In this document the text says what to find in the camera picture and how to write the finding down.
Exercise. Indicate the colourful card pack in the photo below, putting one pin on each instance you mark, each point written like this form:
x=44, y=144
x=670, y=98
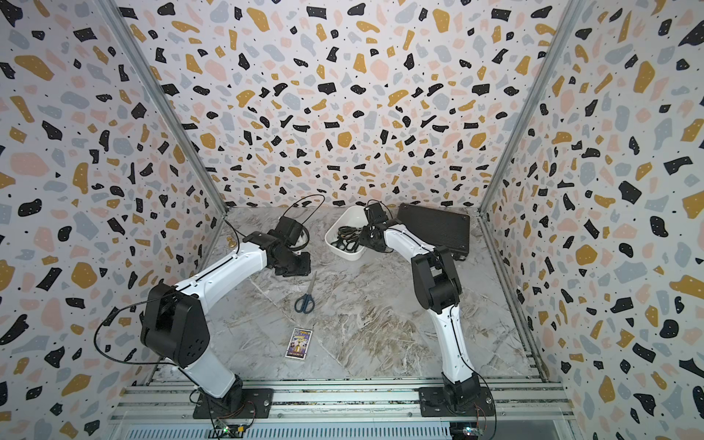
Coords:
x=299, y=344

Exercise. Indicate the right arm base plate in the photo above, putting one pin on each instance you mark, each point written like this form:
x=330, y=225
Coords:
x=438, y=402

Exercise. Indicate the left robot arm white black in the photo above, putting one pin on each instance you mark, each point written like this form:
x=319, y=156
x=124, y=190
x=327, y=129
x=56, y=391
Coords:
x=175, y=323

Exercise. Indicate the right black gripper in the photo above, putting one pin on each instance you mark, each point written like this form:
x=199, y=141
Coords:
x=364, y=230

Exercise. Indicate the white plastic storage box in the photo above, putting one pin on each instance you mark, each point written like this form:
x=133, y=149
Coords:
x=354, y=217

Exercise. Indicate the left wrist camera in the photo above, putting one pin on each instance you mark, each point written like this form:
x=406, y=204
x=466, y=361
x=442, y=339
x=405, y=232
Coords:
x=293, y=234

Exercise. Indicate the aluminium rail frame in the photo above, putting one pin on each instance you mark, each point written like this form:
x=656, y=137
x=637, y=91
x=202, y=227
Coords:
x=347, y=409

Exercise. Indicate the blue handled scissors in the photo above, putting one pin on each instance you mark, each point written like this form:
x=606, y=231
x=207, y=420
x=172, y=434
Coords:
x=306, y=303

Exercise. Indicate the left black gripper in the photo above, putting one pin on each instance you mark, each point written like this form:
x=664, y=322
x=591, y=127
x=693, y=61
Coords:
x=304, y=269

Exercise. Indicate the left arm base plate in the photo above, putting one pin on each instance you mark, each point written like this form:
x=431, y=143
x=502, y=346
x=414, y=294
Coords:
x=238, y=403

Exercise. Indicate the black handled large scissors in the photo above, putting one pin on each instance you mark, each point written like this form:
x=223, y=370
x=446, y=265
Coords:
x=347, y=239

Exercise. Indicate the black hard case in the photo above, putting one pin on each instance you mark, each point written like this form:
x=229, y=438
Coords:
x=438, y=228

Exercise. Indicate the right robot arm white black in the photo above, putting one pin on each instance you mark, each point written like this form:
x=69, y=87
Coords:
x=437, y=288

